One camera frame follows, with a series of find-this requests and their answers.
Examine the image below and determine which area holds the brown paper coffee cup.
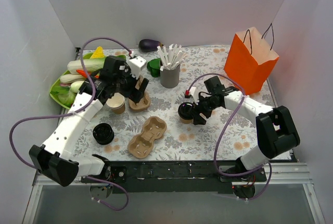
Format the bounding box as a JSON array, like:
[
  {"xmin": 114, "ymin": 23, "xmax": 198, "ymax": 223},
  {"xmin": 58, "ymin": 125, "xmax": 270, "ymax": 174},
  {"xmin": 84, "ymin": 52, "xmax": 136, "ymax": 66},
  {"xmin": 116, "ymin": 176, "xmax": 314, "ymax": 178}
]
[{"xmin": 180, "ymin": 116, "xmax": 193, "ymax": 124}]

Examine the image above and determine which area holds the cardboard cup carrier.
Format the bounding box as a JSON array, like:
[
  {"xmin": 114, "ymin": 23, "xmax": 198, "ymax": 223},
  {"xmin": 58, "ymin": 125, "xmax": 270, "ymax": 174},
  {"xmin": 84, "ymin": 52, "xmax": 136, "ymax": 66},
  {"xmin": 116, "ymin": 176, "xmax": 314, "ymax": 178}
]
[
  {"xmin": 129, "ymin": 91, "xmax": 151, "ymax": 112},
  {"xmin": 127, "ymin": 116, "xmax": 167, "ymax": 159}
]

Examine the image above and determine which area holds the orange paper bag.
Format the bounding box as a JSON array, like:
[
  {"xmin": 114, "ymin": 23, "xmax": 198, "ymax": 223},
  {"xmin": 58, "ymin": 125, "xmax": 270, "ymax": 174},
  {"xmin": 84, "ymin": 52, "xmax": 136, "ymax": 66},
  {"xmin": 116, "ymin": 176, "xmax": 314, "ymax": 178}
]
[{"xmin": 224, "ymin": 27, "xmax": 279, "ymax": 95}]

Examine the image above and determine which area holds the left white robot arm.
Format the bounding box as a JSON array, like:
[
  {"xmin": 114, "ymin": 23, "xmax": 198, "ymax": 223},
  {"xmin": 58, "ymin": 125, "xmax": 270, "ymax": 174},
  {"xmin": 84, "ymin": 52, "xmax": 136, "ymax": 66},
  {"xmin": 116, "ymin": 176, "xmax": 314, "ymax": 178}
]
[{"xmin": 29, "ymin": 56, "xmax": 149, "ymax": 186}]

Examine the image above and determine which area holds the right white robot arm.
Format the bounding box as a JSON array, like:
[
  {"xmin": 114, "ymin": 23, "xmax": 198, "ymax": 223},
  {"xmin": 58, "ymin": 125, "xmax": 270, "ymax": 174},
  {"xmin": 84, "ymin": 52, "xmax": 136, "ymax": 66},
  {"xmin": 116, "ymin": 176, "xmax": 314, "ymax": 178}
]
[{"xmin": 185, "ymin": 73, "xmax": 300, "ymax": 181}]

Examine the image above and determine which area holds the stack of paper cups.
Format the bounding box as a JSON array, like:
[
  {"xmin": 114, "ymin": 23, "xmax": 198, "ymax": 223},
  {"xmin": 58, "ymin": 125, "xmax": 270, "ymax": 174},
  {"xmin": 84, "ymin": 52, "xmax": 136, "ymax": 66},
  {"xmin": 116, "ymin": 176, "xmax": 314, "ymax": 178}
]
[{"xmin": 106, "ymin": 93, "xmax": 125, "ymax": 115}]

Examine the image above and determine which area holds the floral table mat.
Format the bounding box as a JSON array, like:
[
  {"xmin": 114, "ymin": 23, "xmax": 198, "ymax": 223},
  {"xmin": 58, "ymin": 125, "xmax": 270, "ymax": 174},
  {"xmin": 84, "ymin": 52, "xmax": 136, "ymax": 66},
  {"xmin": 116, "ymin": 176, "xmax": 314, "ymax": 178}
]
[{"xmin": 72, "ymin": 46, "xmax": 257, "ymax": 160}]

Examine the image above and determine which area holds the green pepper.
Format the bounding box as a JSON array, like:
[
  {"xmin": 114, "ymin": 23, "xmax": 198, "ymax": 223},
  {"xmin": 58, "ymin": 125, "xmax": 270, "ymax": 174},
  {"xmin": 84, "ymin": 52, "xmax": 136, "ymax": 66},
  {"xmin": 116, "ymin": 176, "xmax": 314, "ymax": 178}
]
[{"xmin": 147, "ymin": 58, "xmax": 161, "ymax": 78}]

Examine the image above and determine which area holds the grey straw holder cup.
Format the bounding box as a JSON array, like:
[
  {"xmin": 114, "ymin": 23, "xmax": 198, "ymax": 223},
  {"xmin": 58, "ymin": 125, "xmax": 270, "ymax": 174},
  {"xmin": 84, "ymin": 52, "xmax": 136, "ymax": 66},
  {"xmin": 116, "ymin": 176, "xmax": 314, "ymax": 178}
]
[{"xmin": 160, "ymin": 65, "xmax": 180, "ymax": 89}]

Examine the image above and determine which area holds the yellow corn cob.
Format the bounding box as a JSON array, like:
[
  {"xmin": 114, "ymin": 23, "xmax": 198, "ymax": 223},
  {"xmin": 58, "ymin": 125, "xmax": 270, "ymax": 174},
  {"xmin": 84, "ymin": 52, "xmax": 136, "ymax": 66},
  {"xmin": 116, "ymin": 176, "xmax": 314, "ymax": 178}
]
[{"xmin": 90, "ymin": 46, "xmax": 105, "ymax": 59}]

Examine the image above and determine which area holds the purple eggplant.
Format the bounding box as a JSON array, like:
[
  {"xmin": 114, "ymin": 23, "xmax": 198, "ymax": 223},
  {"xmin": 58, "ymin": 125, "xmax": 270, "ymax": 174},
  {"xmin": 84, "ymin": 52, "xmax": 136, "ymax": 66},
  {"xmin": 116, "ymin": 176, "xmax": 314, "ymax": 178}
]
[{"xmin": 138, "ymin": 39, "xmax": 164, "ymax": 53}]

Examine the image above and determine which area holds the red chili pepper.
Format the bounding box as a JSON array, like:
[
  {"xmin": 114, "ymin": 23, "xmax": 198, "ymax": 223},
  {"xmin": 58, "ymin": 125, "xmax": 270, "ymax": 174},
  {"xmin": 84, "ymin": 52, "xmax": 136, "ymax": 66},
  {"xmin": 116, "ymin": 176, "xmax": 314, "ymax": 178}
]
[{"xmin": 76, "ymin": 70, "xmax": 91, "ymax": 77}]

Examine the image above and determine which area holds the napa cabbage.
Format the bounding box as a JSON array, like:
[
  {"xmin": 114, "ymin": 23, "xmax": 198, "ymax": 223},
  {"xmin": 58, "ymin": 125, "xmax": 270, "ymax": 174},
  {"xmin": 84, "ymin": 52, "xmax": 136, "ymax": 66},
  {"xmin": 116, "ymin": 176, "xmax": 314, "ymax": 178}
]
[{"xmin": 67, "ymin": 54, "xmax": 125, "ymax": 76}]

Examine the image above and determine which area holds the white radish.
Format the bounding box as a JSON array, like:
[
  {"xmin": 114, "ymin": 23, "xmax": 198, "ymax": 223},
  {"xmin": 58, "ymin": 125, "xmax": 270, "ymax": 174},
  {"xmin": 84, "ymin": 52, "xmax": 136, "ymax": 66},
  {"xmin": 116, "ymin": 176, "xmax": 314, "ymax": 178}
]
[{"xmin": 60, "ymin": 73, "xmax": 85, "ymax": 84}]

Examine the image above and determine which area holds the green lettuce leaf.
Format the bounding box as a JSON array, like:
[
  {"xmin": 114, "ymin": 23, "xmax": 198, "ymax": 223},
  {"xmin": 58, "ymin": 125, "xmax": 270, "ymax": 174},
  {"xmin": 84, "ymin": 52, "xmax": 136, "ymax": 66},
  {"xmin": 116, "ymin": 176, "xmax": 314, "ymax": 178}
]
[{"xmin": 58, "ymin": 90, "xmax": 76, "ymax": 108}]

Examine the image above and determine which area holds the green vegetable tray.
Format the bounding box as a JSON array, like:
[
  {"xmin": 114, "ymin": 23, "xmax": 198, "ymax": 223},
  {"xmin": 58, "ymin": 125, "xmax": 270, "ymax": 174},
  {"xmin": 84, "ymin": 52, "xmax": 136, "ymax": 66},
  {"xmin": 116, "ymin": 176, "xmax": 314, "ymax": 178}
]
[{"xmin": 49, "ymin": 52, "xmax": 125, "ymax": 110}]

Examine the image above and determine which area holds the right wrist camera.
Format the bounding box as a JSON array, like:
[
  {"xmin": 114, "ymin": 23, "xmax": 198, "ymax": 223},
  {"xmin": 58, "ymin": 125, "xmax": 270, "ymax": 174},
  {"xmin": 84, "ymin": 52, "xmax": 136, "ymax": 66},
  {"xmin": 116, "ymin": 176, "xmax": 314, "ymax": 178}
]
[{"xmin": 184, "ymin": 86, "xmax": 199, "ymax": 103}]

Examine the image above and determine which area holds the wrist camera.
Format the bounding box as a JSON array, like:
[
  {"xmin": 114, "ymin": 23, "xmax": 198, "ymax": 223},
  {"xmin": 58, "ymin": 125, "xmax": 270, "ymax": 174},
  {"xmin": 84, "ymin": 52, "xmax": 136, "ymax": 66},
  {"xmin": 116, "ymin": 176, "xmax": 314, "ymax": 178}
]
[
  {"xmin": 126, "ymin": 56, "xmax": 147, "ymax": 79},
  {"xmin": 184, "ymin": 86, "xmax": 199, "ymax": 103}
]

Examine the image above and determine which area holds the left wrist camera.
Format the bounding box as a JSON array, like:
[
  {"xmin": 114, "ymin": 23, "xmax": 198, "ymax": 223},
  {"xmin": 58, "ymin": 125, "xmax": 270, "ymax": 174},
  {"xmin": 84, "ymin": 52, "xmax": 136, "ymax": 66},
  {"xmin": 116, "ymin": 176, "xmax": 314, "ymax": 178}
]
[{"xmin": 126, "ymin": 56, "xmax": 147, "ymax": 79}]

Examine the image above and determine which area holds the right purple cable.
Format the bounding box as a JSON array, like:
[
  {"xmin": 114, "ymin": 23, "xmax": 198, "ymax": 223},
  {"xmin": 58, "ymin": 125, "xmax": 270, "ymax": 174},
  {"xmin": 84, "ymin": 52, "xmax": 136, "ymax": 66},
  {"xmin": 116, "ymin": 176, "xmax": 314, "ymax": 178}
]
[{"xmin": 187, "ymin": 73, "xmax": 273, "ymax": 201}]

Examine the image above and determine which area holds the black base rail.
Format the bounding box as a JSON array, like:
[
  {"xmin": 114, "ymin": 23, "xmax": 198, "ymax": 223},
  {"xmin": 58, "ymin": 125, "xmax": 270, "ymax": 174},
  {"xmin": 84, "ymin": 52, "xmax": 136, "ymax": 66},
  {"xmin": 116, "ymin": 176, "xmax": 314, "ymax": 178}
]
[{"xmin": 80, "ymin": 160, "xmax": 267, "ymax": 195}]

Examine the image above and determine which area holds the aluminium frame rail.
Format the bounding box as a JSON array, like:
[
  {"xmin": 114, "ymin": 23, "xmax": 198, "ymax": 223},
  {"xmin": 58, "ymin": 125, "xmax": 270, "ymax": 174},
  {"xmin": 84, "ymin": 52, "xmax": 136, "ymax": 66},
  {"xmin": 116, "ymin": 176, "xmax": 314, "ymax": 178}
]
[{"xmin": 32, "ymin": 163, "xmax": 314, "ymax": 186}]

